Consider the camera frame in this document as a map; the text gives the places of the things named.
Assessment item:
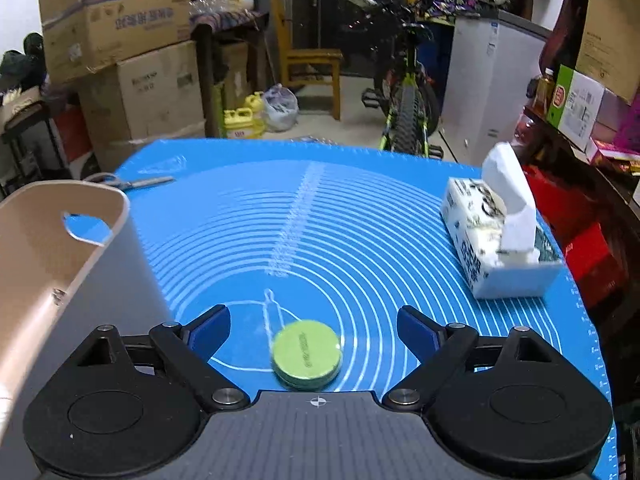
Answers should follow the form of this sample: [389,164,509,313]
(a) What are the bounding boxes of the beige plastic storage bin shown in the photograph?
[0,180,166,441]

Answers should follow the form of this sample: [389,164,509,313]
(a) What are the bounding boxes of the green round tin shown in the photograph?
[271,320,343,391]

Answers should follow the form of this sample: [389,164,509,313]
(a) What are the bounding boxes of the tissue box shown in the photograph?
[440,142,562,300]

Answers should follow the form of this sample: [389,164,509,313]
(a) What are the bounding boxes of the blue silicone mat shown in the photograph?
[106,138,618,480]

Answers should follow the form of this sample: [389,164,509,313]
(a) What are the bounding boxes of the red plastic crate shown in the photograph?
[523,165,629,309]

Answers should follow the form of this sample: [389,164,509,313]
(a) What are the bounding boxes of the yellow oil jug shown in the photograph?
[224,92,266,139]

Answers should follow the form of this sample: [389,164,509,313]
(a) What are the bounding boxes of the lower cardboard box stack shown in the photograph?
[78,41,205,171]

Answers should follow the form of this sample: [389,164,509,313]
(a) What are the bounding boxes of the cardboard box stack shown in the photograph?
[78,41,205,171]
[39,0,190,84]

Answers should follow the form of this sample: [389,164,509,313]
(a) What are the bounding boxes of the black metal shelf rack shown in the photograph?
[1,101,72,198]

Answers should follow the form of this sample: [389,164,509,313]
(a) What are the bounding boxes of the clear plastic bag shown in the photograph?
[262,84,299,132]

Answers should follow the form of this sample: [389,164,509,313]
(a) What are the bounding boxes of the green black bicycle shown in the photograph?
[343,0,444,159]

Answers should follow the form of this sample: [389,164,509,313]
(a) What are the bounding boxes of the green white carton box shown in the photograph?
[547,65,605,152]

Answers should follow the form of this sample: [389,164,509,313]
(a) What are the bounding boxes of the white freezer cabinet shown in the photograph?
[442,11,551,167]

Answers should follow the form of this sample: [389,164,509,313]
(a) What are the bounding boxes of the wooden chair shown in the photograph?
[270,0,343,120]

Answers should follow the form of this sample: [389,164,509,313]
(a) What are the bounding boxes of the top cardboard box stack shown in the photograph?
[39,0,190,84]

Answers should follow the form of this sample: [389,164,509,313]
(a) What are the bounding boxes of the grey handled scissors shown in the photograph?
[84,172,175,192]

